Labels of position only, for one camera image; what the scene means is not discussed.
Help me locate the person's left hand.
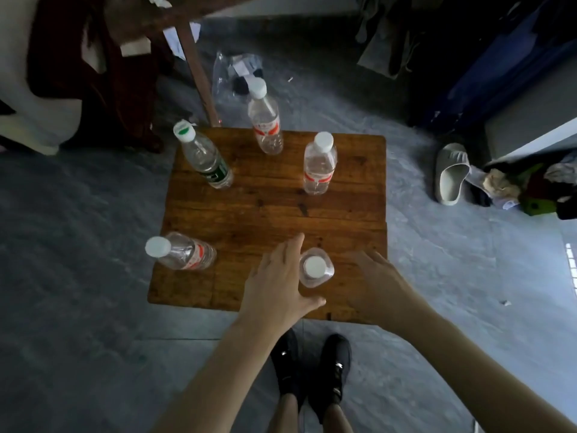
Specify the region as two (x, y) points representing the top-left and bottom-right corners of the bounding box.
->
(237, 233), (327, 340)

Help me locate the person's right hand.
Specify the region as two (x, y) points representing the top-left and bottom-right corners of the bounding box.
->
(335, 249), (427, 332)

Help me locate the clear water bottle red label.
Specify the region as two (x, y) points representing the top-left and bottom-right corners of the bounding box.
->
(302, 131), (338, 196)
(299, 247), (336, 289)
(246, 76), (284, 156)
(144, 231), (218, 272)

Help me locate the clear water bottle green label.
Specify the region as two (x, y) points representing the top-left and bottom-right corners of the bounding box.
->
(172, 120), (234, 190)

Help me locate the person's right forearm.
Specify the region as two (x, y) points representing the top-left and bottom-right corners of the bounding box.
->
(389, 304), (577, 433)

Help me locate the person's left forearm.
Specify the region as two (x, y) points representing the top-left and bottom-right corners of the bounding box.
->
(153, 310), (282, 433)

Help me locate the person's left black shoe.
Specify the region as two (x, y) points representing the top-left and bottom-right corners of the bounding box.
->
(270, 328), (304, 411)

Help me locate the person's black shoe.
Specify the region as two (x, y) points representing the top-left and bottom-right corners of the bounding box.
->
(270, 328), (304, 411)
(307, 333), (352, 425)

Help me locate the person's right black shoe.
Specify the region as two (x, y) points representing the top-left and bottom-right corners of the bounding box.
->
(307, 333), (352, 425)

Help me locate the person's left leg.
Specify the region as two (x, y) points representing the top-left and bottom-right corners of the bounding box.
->
(268, 394), (301, 433)

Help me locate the person's leg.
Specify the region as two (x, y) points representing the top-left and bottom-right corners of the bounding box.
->
(268, 394), (301, 433)
(322, 403), (355, 433)

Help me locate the person's right leg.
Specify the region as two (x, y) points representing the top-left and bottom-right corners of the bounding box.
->
(322, 403), (355, 433)

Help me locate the small wooden table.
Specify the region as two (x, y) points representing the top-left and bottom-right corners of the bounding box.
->
(147, 126), (389, 324)

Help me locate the grey slipper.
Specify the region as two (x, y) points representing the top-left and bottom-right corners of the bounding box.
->
(434, 143), (472, 207)

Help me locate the pile of mixed clothes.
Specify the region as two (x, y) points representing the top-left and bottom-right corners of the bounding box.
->
(484, 150), (577, 221)

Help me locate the plastic bag with socks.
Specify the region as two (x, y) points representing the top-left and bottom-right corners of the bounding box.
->
(210, 50), (264, 109)

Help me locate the long wooden bench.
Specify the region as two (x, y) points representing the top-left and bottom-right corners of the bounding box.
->
(102, 0), (271, 127)

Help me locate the dark blue suitcase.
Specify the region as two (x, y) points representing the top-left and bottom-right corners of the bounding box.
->
(408, 0), (577, 131)

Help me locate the grey green garment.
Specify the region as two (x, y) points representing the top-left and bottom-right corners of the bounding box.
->
(353, 0), (420, 79)

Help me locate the white paper sheet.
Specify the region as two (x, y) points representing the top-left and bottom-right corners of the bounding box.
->
(161, 21), (202, 61)

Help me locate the dark wooden sofa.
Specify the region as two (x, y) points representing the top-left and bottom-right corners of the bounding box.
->
(0, 0), (165, 154)

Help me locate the cream cloth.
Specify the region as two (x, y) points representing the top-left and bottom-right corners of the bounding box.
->
(0, 0), (84, 156)

